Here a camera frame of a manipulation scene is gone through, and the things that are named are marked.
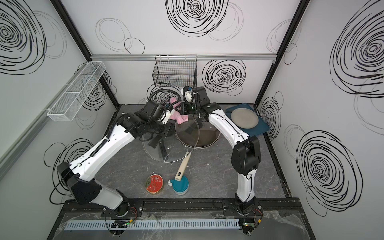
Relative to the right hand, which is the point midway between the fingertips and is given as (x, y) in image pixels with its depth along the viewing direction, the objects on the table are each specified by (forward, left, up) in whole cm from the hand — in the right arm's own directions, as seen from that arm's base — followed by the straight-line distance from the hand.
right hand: (176, 108), depth 80 cm
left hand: (-12, +2, -2) cm, 12 cm away
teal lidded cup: (-35, -3, -20) cm, 41 cm away
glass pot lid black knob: (-11, +2, -27) cm, 29 cm away
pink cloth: (-6, -1, +1) cm, 6 cm away
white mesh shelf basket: (-4, +53, +7) cm, 53 cm away
